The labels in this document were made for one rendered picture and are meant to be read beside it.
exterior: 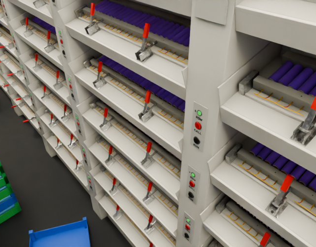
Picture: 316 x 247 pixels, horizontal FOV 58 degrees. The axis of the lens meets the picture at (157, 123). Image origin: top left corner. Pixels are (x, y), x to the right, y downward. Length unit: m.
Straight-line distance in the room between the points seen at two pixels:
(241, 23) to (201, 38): 0.09
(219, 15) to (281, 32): 0.11
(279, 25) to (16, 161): 2.07
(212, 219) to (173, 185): 0.16
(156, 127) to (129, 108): 0.13
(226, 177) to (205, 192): 0.09
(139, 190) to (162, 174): 0.23
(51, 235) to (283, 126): 1.48
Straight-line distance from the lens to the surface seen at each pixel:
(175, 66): 0.71
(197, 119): 0.64
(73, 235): 1.75
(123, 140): 1.08
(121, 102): 0.94
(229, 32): 0.52
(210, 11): 0.54
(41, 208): 1.94
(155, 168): 0.96
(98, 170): 1.50
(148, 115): 0.85
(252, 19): 0.50
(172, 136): 0.79
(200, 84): 0.60
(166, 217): 1.07
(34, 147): 2.39
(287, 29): 0.47
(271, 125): 0.55
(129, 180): 1.19
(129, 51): 0.81
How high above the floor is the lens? 1.43
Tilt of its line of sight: 36 degrees down
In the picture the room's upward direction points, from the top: straight up
